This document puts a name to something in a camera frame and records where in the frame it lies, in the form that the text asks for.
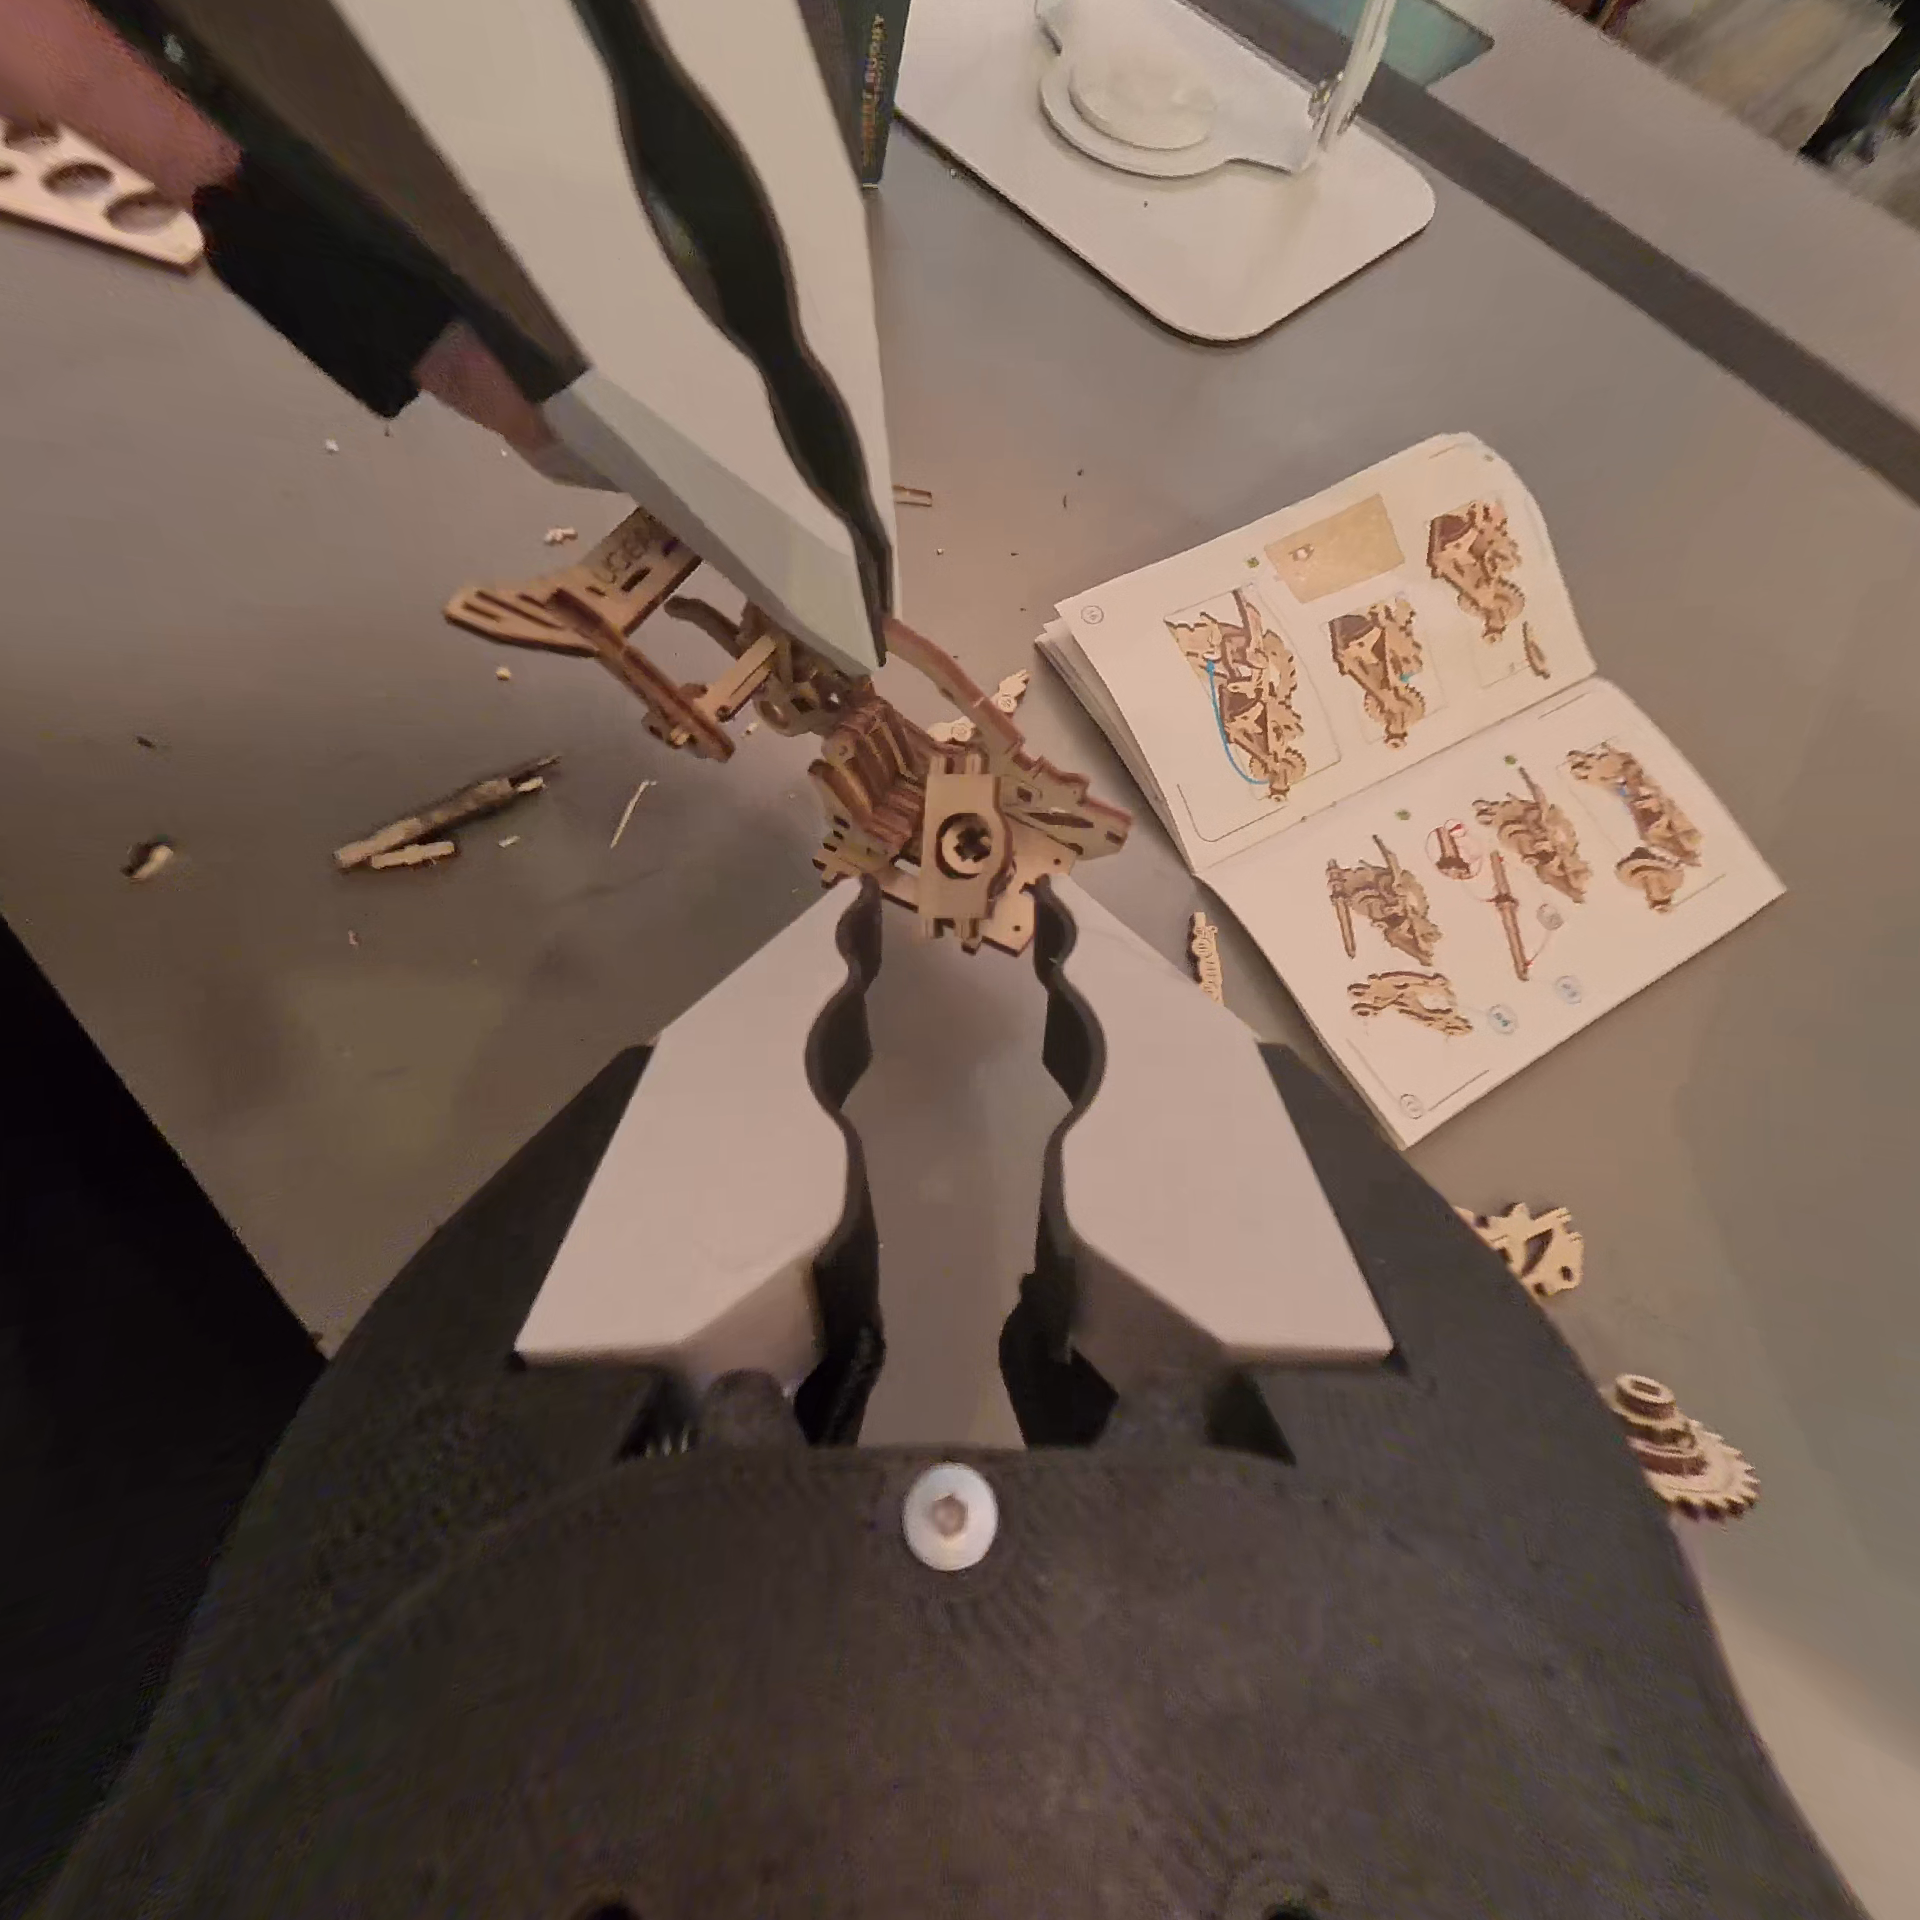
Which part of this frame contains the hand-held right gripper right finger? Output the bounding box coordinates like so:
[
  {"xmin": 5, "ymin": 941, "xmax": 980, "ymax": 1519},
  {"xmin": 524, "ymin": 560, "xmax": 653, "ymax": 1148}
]
[{"xmin": 996, "ymin": 874, "xmax": 1393, "ymax": 1446}]

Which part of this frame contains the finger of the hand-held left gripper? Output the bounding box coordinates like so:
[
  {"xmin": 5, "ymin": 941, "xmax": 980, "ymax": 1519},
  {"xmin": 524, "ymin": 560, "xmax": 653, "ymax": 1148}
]
[
  {"xmin": 331, "ymin": 0, "xmax": 887, "ymax": 678},
  {"xmin": 661, "ymin": 0, "xmax": 905, "ymax": 620}
]

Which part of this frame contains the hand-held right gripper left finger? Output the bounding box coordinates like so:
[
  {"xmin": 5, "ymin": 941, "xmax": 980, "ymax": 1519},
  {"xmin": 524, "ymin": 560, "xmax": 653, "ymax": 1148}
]
[{"xmin": 513, "ymin": 874, "xmax": 893, "ymax": 1446}]

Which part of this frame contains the laser-cut wooden parts sheet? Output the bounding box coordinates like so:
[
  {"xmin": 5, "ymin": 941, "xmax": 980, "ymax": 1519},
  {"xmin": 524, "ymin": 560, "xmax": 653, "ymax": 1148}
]
[{"xmin": 0, "ymin": 118, "xmax": 204, "ymax": 275}]

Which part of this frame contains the partly built wooden model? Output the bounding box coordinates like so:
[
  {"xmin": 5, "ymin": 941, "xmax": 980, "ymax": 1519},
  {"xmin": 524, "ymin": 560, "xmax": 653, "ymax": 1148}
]
[{"xmin": 443, "ymin": 510, "xmax": 1136, "ymax": 955}]

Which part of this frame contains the small wooden plate with hole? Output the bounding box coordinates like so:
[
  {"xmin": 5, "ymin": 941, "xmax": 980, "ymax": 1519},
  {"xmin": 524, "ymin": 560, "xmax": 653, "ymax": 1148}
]
[{"xmin": 910, "ymin": 752, "xmax": 1042, "ymax": 955}]

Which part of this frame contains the dark green model box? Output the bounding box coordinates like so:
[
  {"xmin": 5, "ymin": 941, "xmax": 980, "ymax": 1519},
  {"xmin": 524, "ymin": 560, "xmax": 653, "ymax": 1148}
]
[{"xmin": 793, "ymin": 0, "xmax": 905, "ymax": 187}]

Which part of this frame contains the wooden model side plate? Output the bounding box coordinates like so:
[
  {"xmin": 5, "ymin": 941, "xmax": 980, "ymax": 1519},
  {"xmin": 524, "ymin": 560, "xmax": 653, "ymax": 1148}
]
[{"xmin": 1458, "ymin": 1203, "xmax": 1581, "ymax": 1303}]

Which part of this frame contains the person's left hand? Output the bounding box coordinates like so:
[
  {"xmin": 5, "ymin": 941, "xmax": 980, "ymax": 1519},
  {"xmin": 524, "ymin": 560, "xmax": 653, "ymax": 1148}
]
[{"xmin": 0, "ymin": 0, "xmax": 560, "ymax": 458}]

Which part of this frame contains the open instruction booklet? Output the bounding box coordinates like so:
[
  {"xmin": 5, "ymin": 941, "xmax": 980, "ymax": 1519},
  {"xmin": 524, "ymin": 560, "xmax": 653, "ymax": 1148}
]
[{"xmin": 1038, "ymin": 432, "xmax": 1785, "ymax": 1152}]

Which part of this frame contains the dark wooden sprue scrap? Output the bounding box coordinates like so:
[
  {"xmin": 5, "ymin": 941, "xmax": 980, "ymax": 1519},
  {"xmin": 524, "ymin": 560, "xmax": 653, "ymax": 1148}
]
[{"xmin": 335, "ymin": 752, "xmax": 560, "ymax": 874}]

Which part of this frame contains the wooden gear assembly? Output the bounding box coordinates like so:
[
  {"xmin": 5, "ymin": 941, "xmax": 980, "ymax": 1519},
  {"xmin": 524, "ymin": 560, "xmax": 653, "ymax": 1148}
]
[{"xmin": 1597, "ymin": 1370, "xmax": 1759, "ymax": 1525}]

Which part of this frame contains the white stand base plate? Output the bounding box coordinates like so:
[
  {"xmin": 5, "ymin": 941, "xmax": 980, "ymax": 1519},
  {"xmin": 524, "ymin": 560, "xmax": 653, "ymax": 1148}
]
[{"xmin": 893, "ymin": 0, "xmax": 1438, "ymax": 347}]

